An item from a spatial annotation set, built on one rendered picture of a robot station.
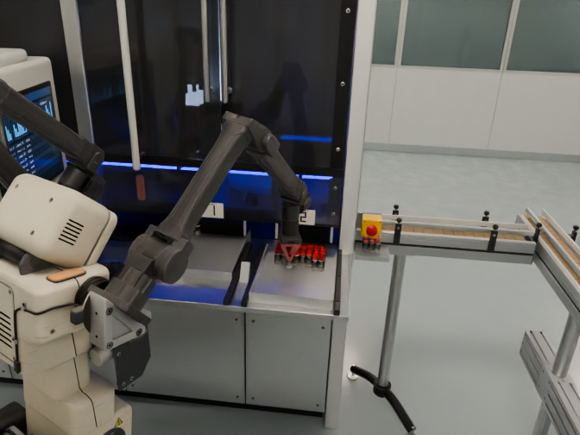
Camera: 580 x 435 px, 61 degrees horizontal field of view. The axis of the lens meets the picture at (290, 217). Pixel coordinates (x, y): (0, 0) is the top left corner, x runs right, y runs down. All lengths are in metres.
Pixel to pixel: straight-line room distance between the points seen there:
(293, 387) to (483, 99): 4.96
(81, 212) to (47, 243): 0.09
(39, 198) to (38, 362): 0.34
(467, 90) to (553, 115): 1.08
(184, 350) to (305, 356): 0.52
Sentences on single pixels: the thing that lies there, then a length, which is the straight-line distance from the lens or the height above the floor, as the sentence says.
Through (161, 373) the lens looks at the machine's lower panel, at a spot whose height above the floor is 0.22.
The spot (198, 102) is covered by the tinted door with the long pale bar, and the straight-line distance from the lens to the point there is 1.77.
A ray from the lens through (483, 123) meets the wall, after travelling 6.63.
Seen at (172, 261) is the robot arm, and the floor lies 1.25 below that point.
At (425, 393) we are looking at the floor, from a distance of 2.67.
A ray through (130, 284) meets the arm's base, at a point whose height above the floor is 1.23.
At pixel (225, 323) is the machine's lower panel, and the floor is 0.52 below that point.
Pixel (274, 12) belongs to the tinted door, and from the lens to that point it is 1.69.
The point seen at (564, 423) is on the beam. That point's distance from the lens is 1.99.
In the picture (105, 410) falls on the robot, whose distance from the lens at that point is 1.34.
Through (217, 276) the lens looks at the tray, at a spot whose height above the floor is 0.90.
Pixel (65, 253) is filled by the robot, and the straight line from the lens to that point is 1.09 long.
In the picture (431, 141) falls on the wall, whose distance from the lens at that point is 6.56.
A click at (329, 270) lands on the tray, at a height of 0.88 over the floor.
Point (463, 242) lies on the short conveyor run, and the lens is 2.02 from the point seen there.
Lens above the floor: 1.75
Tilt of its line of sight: 24 degrees down
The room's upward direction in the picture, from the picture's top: 2 degrees clockwise
